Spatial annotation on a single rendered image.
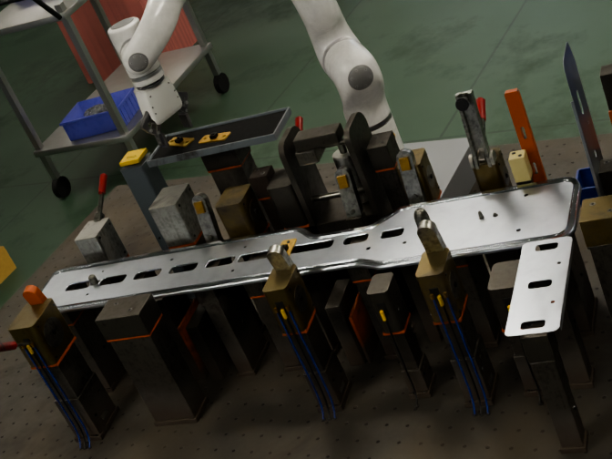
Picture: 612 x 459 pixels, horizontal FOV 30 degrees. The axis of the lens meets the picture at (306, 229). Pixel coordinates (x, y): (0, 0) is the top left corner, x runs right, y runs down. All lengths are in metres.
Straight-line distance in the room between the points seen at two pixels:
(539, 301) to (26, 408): 1.55
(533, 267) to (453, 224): 0.28
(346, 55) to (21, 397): 1.27
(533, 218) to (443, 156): 0.84
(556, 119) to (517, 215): 2.53
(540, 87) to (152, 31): 2.77
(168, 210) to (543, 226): 0.95
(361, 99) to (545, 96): 2.27
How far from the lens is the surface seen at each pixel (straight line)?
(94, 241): 2.96
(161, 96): 2.90
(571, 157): 3.16
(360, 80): 2.89
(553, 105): 5.04
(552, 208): 2.39
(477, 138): 2.50
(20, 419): 3.14
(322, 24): 2.91
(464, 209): 2.48
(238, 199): 2.73
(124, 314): 2.60
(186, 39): 7.52
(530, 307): 2.13
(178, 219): 2.80
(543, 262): 2.23
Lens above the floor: 2.23
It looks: 28 degrees down
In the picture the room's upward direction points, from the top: 24 degrees counter-clockwise
